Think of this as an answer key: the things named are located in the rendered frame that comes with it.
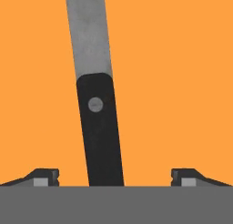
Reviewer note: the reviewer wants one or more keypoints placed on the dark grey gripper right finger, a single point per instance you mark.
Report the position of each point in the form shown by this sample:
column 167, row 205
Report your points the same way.
column 189, row 175

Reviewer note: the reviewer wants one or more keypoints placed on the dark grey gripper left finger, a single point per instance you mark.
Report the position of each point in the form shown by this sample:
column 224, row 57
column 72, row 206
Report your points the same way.
column 42, row 175

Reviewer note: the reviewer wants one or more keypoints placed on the orange cutting board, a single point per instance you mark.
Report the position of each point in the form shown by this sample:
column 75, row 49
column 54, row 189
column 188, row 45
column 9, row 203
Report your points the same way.
column 176, row 82

